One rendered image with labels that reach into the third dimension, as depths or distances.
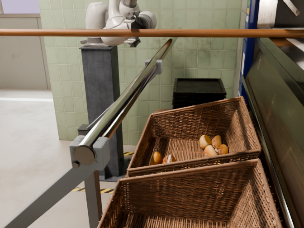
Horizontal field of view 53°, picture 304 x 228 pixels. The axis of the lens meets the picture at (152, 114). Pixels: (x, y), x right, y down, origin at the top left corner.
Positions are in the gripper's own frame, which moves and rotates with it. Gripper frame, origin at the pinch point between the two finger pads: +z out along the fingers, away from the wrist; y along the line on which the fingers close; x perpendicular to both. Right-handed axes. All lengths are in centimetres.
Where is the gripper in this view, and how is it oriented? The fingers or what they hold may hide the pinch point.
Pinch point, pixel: (129, 31)
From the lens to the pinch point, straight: 124.9
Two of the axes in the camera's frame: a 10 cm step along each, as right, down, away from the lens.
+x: -9.8, -0.6, 1.8
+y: 0.2, 9.2, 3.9
